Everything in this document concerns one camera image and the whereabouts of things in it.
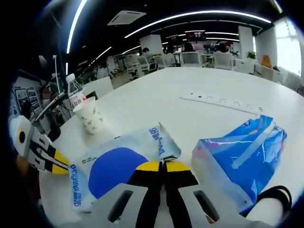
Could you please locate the ceiling air conditioner vent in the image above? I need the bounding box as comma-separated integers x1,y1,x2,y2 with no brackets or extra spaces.
107,10,147,27

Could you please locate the white printed paper cup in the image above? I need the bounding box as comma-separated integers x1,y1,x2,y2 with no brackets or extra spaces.
72,96,105,135

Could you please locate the orange bag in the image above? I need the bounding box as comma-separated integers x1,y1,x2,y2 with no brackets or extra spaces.
261,55,272,68

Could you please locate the white power strip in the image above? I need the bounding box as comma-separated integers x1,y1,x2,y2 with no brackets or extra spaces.
179,92,266,114

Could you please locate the white-blue wipes packet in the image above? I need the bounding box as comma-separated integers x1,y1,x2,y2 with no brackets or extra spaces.
67,122,182,212

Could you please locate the blue tissue pack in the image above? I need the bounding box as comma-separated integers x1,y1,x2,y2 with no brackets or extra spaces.
191,114,288,216

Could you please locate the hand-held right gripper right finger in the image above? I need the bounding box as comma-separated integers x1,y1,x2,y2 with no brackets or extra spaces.
163,161,263,228

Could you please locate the clear plastic water bottle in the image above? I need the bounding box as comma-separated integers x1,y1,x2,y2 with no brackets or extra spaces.
66,73,87,105

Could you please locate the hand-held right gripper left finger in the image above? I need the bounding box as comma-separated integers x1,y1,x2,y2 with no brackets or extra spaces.
91,161,164,228

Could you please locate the window with white blinds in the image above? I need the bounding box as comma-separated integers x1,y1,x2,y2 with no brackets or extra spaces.
275,19,301,75

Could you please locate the group of white office chairs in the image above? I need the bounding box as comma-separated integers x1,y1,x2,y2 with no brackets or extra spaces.
82,50,236,99

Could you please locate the wall screen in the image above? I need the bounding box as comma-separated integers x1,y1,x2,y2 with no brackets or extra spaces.
185,30,206,41

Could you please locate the long curved ceiling light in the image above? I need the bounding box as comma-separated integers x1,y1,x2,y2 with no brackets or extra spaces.
66,0,87,54
124,10,272,39

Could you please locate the black cable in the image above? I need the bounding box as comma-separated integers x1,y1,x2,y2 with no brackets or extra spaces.
257,185,293,216

